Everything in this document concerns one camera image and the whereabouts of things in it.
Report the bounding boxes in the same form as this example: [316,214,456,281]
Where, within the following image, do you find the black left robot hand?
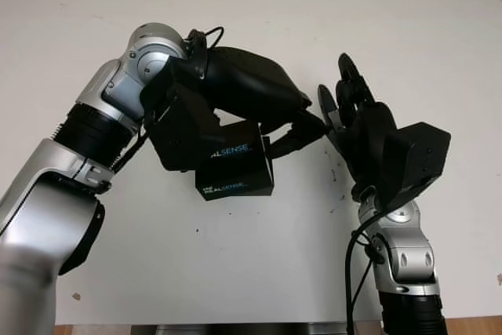
[195,46,327,158]

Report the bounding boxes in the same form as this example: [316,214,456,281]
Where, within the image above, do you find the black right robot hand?
[317,52,400,203]

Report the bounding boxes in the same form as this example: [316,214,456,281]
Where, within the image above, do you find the black RealSense box lid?
[195,121,275,202]

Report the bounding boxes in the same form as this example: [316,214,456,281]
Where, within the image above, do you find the dark grey robot torso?
[131,322,350,335]

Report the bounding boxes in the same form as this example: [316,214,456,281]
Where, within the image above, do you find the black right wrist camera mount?
[384,121,452,211]

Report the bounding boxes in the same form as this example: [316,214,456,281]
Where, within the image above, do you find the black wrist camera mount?
[139,58,221,173]
[384,121,452,211]

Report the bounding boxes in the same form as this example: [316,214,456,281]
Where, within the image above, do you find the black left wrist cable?
[187,27,225,53]

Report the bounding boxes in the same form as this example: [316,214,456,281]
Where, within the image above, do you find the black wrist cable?
[187,27,225,53]
[344,201,393,335]

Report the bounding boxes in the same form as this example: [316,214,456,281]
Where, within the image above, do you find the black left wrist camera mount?
[139,58,221,173]

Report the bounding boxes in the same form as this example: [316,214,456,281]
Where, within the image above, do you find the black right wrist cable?
[344,201,393,335]

